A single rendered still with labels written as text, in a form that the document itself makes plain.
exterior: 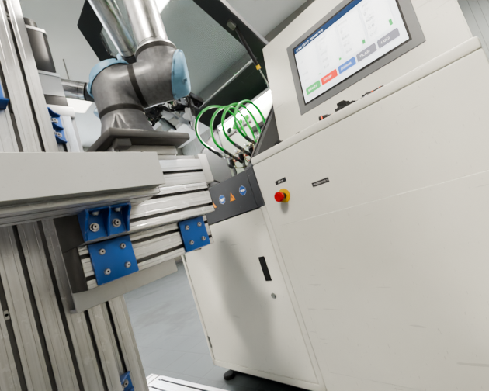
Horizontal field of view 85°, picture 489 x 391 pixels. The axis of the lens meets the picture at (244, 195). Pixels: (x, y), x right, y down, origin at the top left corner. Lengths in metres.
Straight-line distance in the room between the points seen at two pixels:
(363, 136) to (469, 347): 0.58
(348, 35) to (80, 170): 1.03
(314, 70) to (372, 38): 0.23
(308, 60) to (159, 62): 0.69
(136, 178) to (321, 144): 0.57
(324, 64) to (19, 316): 1.22
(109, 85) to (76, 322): 0.58
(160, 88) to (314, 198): 0.56
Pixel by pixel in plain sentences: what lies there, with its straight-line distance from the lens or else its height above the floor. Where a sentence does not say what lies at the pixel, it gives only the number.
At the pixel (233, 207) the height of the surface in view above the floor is 0.83.
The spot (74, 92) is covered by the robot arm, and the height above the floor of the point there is 1.46.
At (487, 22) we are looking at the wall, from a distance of 8.52.
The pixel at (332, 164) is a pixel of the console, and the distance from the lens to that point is 0.87.
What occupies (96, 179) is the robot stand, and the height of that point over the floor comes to 0.90.
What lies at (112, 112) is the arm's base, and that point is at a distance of 0.78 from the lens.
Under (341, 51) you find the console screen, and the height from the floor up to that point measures 1.25.
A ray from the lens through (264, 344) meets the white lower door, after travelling 1.32.
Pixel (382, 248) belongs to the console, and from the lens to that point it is 0.86.
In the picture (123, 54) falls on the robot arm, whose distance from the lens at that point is 1.26.
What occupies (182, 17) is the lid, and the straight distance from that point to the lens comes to 1.56.
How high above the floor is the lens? 0.76
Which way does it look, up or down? 5 degrees up
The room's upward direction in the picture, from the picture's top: 18 degrees counter-clockwise
